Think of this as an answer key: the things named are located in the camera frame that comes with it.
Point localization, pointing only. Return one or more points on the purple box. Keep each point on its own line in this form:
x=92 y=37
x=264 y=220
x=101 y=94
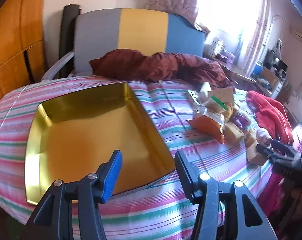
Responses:
x=227 y=56

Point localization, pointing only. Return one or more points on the orange wooden wardrobe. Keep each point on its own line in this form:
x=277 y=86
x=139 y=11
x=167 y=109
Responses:
x=13 y=35

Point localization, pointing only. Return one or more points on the green-edged cracker packet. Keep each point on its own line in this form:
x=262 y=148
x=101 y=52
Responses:
x=191 y=97

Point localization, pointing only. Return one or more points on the white box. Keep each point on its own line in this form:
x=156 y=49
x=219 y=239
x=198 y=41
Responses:
x=214 y=46

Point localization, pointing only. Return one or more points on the orange snack packet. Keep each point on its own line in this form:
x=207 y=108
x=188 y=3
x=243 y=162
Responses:
x=206 y=128

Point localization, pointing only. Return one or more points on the brown carton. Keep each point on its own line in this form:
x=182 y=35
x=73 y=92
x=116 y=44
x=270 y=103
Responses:
x=268 y=76

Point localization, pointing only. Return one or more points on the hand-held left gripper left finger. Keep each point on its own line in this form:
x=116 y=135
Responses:
x=113 y=177

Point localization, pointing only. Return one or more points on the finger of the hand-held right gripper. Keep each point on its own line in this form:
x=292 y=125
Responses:
x=273 y=155
x=287 y=147

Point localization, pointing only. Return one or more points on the white printed packet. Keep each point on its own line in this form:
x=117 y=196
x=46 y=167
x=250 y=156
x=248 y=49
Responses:
x=203 y=110

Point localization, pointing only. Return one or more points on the bright window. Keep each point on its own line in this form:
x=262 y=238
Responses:
x=228 y=7

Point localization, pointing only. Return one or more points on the red cloth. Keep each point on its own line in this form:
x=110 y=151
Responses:
x=271 y=115

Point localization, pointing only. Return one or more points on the purple packet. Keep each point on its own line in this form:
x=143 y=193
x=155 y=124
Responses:
x=239 y=120

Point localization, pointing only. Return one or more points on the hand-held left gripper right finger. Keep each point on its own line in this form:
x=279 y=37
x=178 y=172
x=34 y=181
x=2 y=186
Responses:
x=184 y=177

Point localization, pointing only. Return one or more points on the pink green striped blanket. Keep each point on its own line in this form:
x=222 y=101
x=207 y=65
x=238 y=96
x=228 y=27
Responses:
x=166 y=210

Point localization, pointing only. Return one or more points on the gold metal tray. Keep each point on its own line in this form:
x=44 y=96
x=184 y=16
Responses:
x=90 y=140

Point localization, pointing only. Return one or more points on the black stereo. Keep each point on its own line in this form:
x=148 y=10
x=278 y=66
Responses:
x=277 y=63

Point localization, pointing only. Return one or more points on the maroon jacket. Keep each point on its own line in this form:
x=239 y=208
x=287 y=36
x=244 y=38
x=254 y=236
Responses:
x=153 y=66

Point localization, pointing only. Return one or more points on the black rolled mat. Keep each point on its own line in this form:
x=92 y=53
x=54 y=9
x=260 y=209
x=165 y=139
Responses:
x=67 y=35

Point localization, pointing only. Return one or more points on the white soap bar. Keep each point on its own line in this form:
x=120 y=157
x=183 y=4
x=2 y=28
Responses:
x=205 y=89

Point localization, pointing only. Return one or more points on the pink sheer curtain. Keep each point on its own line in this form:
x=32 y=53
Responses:
x=258 y=35

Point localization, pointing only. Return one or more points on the grey yellow blue chair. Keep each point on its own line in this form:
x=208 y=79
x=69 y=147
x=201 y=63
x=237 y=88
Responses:
x=141 y=30

